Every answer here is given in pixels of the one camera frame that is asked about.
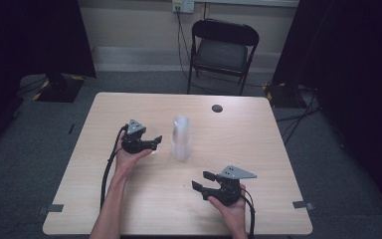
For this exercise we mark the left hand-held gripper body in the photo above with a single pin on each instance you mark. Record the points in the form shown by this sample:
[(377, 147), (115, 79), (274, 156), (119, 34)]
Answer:
[(133, 142)]

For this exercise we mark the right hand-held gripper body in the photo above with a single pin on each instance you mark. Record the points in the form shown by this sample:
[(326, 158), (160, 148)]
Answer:
[(227, 192)]

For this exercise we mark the stack of clear plastic cups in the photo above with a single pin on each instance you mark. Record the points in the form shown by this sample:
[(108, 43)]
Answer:
[(181, 139)]

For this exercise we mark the person's left hand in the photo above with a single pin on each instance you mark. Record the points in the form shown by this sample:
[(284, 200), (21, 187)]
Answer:
[(129, 162)]

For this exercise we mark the person's right hand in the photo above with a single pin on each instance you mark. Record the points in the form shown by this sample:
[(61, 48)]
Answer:
[(232, 214)]

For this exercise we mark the small black floor object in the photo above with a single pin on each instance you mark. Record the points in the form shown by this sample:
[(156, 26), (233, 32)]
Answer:
[(71, 129)]

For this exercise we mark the black table grommet cap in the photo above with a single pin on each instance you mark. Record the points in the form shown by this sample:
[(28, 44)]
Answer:
[(217, 108)]

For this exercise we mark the grey tape strip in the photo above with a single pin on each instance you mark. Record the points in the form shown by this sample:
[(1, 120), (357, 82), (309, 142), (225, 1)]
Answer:
[(303, 205), (51, 208)]

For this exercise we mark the black stand base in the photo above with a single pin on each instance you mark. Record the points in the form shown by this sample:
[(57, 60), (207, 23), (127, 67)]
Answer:
[(280, 96), (59, 88)]

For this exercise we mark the black folding chair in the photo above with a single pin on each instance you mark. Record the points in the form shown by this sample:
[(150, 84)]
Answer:
[(222, 53)]

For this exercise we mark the black curtain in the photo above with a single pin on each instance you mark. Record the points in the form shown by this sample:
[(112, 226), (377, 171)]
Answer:
[(354, 66), (20, 46)]

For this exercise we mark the white wall socket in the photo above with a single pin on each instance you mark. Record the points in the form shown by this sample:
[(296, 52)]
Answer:
[(183, 5)]

